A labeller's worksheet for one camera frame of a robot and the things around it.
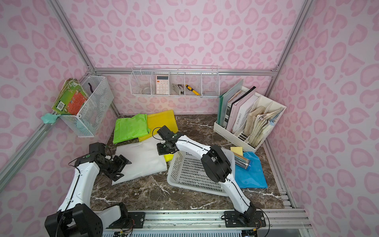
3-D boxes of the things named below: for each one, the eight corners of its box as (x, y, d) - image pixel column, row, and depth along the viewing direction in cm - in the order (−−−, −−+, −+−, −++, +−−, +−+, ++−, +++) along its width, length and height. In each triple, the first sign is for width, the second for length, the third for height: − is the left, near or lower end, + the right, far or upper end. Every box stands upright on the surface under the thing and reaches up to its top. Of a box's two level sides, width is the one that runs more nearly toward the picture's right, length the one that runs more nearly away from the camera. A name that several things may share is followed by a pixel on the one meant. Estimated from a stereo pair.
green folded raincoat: (114, 143, 103) (113, 141, 101) (115, 121, 116) (113, 119, 115) (150, 134, 108) (149, 132, 106) (147, 114, 121) (146, 112, 119)
